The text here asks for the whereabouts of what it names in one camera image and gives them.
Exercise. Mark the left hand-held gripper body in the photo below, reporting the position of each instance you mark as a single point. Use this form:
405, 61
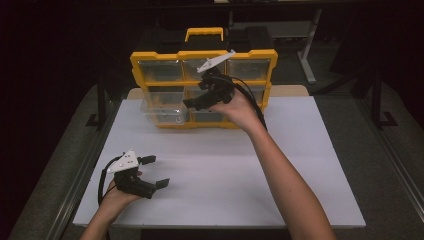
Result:
128, 181

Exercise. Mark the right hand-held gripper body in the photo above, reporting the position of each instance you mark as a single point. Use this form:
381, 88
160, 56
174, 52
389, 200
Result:
220, 90

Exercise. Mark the small metal nut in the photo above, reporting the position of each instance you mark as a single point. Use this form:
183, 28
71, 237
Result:
179, 120

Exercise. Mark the clear plastic organizer drawer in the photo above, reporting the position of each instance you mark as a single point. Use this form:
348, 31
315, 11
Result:
160, 115

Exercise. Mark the yellow and black organizer case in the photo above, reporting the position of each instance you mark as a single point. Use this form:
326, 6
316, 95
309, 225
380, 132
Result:
160, 55

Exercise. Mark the person's left hand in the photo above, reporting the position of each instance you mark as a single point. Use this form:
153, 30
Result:
115, 200

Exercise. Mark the person's right hand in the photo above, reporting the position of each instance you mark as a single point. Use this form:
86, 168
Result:
241, 111

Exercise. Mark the set of clear plastic drawers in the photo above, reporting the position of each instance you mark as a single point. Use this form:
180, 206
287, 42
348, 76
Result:
248, 69

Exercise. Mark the black metal stand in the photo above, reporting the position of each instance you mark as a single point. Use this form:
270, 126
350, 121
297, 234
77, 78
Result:
376, 100
101, 103

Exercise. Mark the white-legged desk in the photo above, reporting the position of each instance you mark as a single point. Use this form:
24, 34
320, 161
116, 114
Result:
310, 43

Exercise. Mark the aluminium frame rail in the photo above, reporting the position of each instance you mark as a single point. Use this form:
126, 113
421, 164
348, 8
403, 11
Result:
83, 180
393, 156

